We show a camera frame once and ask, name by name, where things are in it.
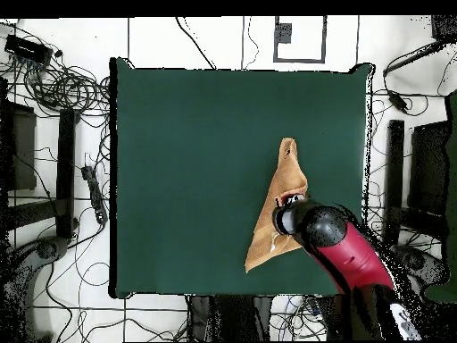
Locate tangled black cable bundle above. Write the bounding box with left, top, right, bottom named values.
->
left=270, top=294, right=329, bottom=340
left=0, top=21, right=112, bottom=120

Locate black electronics box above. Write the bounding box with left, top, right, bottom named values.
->
left=4, top=33, right=54, bottom=66

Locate black power strip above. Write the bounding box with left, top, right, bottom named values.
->
left=80, top=164, right=109, bottom=225

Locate long black cable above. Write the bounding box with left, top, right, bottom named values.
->
left=174, top=15, right=218, bottom=71

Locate tan terry towel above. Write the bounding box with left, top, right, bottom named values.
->
left=244, top=137, right=309, bottom=274

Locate dark green table cloth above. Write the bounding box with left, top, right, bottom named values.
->
left=109, top=56, right=375, bottom=300

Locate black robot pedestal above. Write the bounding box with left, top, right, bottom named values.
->
left=187, top=294, right=274, bottom=342

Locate black rod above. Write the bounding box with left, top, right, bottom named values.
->
left=382, top=40, right=447, bottom=78

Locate black stand bar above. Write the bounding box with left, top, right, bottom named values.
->
left=383, top=119, right=406, bottom=247
left=55, top=108, right=80, bottom=239

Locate dark square case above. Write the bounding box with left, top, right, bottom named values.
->
left=407, top=121, right=452, bottom=216
left=0, top=101, right=37, bottom=193

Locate black power adapter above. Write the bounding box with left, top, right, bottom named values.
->
left=386, top=88, right=411, bottom=114

